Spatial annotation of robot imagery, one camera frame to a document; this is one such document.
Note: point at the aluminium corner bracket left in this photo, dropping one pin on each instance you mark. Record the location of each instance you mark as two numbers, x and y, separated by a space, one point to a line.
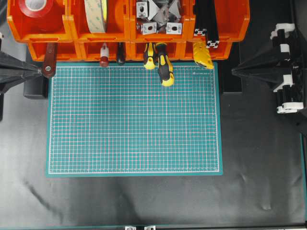
147 28

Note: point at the beige double-sided tape roll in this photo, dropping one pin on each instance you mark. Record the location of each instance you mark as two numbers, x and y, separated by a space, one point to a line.
96 15

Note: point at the small yellow black screwdriver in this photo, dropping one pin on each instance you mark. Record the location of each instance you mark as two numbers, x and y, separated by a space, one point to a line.
149 56

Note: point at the aluminium bracket top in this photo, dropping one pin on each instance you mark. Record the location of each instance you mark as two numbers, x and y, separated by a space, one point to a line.
146 9

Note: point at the dark brown tool handle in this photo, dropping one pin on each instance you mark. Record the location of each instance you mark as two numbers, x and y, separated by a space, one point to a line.
121 58

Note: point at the aluminium corner bracket right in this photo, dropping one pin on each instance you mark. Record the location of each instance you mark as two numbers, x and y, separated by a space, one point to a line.
173 28

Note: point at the orange lower bin row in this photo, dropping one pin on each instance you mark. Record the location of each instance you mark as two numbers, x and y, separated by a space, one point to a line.
90 51

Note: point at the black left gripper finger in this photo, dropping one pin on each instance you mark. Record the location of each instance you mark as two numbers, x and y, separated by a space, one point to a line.
14 72

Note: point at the red vinyl tape roll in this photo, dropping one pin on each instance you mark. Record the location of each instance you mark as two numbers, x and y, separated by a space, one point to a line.
45 15

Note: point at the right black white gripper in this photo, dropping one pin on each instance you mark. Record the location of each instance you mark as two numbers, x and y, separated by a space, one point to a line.
282 67

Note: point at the green cutting mat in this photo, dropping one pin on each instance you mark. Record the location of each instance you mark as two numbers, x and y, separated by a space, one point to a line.
120 121

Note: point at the black aluminium extrusion short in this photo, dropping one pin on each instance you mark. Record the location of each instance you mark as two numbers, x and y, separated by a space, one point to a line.
199 10

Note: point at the orange bin upper right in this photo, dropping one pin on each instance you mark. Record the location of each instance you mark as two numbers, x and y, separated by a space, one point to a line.
232 17

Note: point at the orange bin upper far-left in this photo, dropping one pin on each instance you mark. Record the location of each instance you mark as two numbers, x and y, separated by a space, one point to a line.
23 30

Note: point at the white red tool handle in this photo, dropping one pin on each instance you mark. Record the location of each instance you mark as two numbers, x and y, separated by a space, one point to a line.
104 56

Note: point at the large yellow black screwdriver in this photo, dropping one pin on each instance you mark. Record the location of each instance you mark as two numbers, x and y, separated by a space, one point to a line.
165 67

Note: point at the yellow utility knife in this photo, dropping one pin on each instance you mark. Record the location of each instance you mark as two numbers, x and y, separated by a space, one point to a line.
202 55

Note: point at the brown handled tool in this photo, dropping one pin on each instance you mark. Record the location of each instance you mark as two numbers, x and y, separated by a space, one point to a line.
50 60

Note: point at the aluminium corner bracket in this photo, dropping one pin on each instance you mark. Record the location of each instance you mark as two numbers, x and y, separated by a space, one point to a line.
147 28
173 28

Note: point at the black aluminium extrusion long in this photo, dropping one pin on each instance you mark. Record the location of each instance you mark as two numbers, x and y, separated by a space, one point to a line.
210 23

